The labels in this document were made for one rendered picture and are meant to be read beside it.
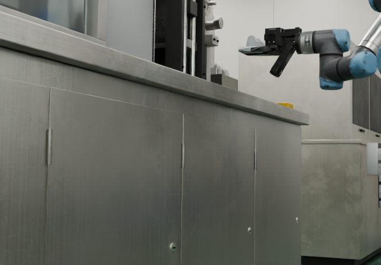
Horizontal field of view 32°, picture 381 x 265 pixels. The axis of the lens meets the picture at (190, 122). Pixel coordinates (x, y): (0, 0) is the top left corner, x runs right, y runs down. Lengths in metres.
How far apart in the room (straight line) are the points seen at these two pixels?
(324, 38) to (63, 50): 1.24
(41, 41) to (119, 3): 1.03
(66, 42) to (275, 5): 6.06
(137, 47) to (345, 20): 5.01
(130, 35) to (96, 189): 0.88
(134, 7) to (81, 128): 0.91
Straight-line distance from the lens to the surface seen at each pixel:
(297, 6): 7.00
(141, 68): 1.27
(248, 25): 7.12
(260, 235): 2.00
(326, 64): 2.14
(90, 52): 1.13
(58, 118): 1.09
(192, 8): 1.90
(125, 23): 2.00
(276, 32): 2.21
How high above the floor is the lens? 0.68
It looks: 4 degrees up
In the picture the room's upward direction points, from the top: 1 degrees clockwise
